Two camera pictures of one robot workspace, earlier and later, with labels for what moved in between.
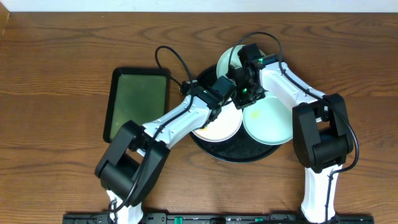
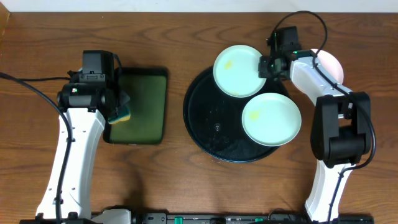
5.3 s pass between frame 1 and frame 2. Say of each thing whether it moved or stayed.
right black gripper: moved
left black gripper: moved
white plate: moved
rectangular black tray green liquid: stayed
